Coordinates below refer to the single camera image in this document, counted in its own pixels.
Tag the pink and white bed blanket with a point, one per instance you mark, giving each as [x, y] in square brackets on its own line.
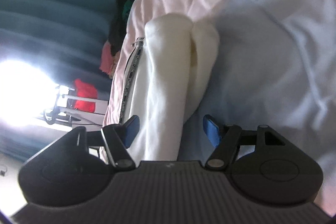
[262, 43]

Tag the dark framed window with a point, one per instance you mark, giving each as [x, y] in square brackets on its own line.
[23, 92]

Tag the teal narrow curtain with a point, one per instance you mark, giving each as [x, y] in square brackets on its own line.
[18, 141]

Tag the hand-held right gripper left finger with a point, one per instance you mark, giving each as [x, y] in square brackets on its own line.
[131, 132]

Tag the garment steamer stand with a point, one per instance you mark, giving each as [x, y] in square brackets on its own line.
[68, 113]

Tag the teal wide curtain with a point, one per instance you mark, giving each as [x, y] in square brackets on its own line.
[52, 3]

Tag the red cloth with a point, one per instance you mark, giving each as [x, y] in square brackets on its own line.
[85, 94]

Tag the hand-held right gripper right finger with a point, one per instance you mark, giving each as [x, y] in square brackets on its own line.
[212, 132]

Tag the black garment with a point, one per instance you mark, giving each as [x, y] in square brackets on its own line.
[118, 27]

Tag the green garment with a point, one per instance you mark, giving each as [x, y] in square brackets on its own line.
[127, 7]

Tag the pink garment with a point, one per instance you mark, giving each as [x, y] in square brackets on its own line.
[107, 61]

